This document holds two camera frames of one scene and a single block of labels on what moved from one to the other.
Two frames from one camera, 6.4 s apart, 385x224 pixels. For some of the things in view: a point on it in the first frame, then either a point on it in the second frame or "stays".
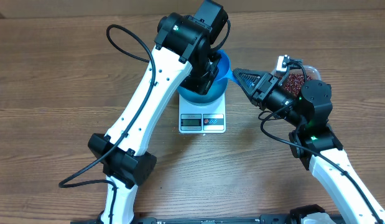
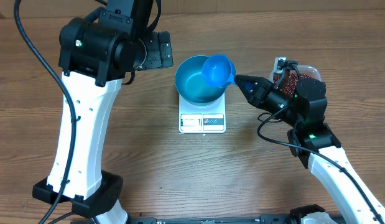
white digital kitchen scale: (202, 119) stays
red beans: (295, 82) stays
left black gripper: (203, 87) -> (153, 60)
